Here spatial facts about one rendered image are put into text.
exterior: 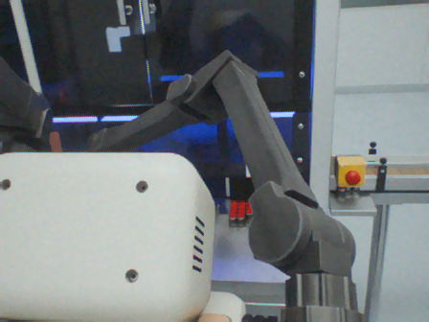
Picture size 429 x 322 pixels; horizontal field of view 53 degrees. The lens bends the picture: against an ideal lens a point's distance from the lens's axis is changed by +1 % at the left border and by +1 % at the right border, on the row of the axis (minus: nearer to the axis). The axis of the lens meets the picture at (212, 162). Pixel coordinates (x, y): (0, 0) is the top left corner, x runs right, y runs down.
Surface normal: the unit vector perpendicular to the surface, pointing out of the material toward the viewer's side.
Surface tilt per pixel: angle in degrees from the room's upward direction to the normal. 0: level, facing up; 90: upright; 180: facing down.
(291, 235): 52
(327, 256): 59
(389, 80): 90
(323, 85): 90
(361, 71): 90
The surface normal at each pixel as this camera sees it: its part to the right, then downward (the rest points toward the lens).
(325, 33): -0.11, 0.40
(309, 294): -0.55, -0.44
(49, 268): -0.15, -0.32
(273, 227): -0.74, -0.38
